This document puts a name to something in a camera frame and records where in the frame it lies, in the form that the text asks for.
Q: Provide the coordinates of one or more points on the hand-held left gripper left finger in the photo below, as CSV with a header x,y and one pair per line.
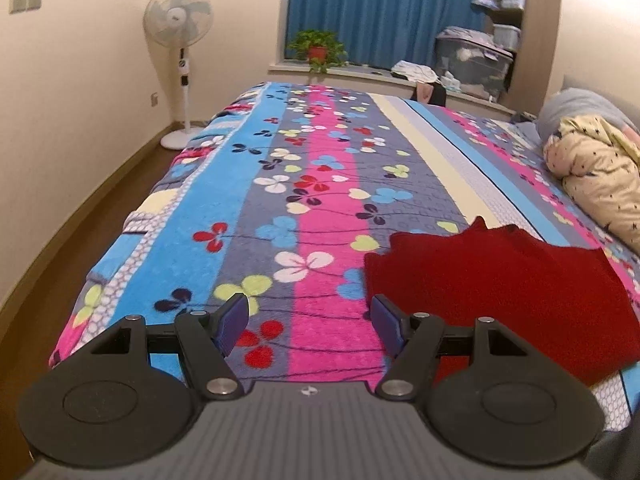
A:
x,y
234,321

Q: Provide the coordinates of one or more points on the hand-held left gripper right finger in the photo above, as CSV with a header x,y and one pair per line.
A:
x,y
387,321

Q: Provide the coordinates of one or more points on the red knitted garment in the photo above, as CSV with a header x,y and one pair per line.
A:
x,y
500,290

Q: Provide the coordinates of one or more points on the white clothes pile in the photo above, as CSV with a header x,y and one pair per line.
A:
x,y
415,71

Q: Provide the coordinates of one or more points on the floral striped blanket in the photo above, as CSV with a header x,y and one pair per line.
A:
x,y
310,200

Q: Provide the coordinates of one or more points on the black bag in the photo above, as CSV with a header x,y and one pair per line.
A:
x,y
430,94

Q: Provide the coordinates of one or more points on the beige star-print quilt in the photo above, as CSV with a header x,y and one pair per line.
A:
x,y
597,170

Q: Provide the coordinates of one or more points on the clear plastic storage box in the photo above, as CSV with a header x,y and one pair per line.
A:
x,y
470,62

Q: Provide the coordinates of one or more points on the potted green plant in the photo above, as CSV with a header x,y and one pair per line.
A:
x,y
317,49

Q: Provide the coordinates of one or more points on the grey pillow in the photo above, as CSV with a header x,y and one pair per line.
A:
x,y
580,107

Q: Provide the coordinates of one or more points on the white standing fan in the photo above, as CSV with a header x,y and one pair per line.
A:
x,y
181,15

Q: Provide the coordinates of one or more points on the blue curtain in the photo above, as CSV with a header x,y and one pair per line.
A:
x,y
385,10

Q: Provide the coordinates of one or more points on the wall switch plate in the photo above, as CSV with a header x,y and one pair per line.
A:
x,y
25,0

